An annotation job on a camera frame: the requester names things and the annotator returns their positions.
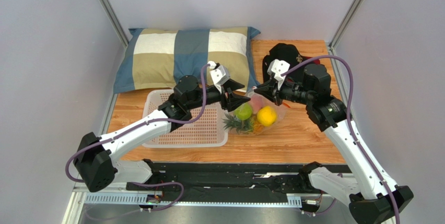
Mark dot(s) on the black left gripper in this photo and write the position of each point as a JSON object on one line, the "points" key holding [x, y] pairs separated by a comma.
{"points": [[233, 99]]}

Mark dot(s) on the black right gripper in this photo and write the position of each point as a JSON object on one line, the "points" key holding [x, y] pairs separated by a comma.
{"points": [[274, 92]]}

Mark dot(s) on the clear zip top bag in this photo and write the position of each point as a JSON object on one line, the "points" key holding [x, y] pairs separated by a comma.
{"points": [[280, 110]]}

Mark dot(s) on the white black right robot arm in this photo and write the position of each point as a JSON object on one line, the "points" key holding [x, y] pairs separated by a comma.
{"points": [[373, 196]]}

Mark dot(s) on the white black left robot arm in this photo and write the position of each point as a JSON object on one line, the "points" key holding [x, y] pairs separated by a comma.
{"points": [[97, 157]]}

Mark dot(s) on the pink fake peach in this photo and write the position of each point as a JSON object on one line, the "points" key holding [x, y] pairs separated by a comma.
{"points": [[256, 102]]}

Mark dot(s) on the green fake apple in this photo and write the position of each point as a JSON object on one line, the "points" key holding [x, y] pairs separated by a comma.
{"points": [[243, 112]]}

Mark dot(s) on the yellow fake orange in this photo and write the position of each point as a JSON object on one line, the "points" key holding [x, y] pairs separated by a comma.
{"points": [[267, 116]]}

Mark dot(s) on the orange fake pineapple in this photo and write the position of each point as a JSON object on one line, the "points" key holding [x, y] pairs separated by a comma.
{"points": [[251, 126]]}

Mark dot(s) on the black baseball cap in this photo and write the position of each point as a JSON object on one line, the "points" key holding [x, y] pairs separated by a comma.
{"points": [[283, 52]]}

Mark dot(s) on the white perforated plastic basket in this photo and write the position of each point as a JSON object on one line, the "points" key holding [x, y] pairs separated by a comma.
{"points": [[208, 131]]}

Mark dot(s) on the checkered blue beige pillow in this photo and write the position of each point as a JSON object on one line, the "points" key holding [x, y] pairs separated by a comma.
{"points": [[158, 58]]}

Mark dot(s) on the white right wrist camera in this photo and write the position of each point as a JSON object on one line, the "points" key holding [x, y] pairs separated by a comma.
{"points": [[277, 70]]}

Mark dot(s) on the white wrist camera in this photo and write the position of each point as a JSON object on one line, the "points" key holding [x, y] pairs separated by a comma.
{"points": [[219, 75], [277, 70]]}

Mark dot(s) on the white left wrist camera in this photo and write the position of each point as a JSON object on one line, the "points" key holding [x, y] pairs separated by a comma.
{"points": [[219, 75]]}

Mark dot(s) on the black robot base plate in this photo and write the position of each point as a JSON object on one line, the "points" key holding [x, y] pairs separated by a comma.
{"points": [[226, 182]]}

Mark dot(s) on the aluminium frame rail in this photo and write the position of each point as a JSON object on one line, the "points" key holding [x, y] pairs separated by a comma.
{"points": [[118, 194]]}

